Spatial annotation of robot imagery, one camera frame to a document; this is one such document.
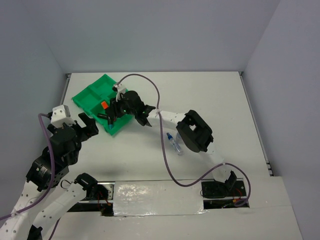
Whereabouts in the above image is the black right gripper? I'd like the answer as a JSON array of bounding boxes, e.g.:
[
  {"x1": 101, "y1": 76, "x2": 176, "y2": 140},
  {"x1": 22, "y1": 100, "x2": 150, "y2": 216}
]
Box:
[{"x1": 105, "y1": 93, "x2": 137, "y2": 119}]

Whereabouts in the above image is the orange highlighter marker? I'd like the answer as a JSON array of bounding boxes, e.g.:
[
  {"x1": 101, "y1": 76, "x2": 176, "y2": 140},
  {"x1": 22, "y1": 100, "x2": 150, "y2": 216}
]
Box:
[{"x1": 101, "y1": 101, "x2": 109, "y2": 110}]

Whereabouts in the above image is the clear spray bottle blue cap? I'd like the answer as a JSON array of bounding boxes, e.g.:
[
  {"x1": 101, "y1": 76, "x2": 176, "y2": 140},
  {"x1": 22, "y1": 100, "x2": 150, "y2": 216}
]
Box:
[{"x1": 166, "y1": 132, "x2": 183, "y2": 156}]

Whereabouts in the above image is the pink highlighter marker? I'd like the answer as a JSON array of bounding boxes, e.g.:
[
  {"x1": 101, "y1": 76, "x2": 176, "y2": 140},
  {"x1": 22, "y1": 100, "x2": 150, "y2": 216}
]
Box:
[{"x1": 97, "y1": 113, "x2": 108, "y2": 119}]

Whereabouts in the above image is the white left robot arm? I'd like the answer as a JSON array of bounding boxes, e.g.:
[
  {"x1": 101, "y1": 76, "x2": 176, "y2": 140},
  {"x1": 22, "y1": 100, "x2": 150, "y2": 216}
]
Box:
[{"x1": 0, "y1": 111, "x2": 99, "y2": 240}]

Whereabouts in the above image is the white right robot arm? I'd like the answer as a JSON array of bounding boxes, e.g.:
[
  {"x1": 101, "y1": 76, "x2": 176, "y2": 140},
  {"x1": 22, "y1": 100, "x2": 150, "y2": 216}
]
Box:
[{"x1": 101, "y1": 90, "x2": 236, "y2": 196}]

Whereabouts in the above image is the green compartment tray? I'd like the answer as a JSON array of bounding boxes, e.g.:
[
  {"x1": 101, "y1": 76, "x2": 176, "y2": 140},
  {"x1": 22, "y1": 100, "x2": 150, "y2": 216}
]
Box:
[{"x1": 72, "y1": 74, "x2": 133, "y2": 136}]

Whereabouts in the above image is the silver tape sheet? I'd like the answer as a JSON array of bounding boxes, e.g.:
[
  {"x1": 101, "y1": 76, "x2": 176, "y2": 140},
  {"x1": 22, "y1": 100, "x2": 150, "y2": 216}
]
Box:
[{"x1": 113, "y1": 180, "x2": 206, "y2": 217}]

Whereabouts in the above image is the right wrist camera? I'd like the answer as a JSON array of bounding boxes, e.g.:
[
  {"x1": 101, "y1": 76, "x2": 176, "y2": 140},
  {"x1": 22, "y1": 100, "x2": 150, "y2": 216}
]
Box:
[{"x1": 112, "y1": 83, "x2": 127, "y2": 102}]

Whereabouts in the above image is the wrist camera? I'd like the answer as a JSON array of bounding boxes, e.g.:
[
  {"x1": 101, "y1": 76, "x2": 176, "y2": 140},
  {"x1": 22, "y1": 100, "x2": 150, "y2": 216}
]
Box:
[
  {"x1": 50, "y1": 104, "x2": 76, "y2": 128},
  {"x1": 112, "y1": 83, "x2": 127, "y2": 102}
]

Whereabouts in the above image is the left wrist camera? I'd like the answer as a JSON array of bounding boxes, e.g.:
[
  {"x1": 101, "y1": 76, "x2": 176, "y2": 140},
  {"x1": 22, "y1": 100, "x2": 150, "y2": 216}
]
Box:
[{"x1": 50, "y1": 104, "x2": 76, "y2": 128}]

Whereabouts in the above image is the black mounting rail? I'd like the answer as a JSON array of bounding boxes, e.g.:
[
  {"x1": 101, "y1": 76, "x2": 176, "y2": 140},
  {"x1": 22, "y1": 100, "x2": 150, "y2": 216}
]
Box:
[{"x1": 70, "y1": 179, "x2": 247, "y2": 217}]

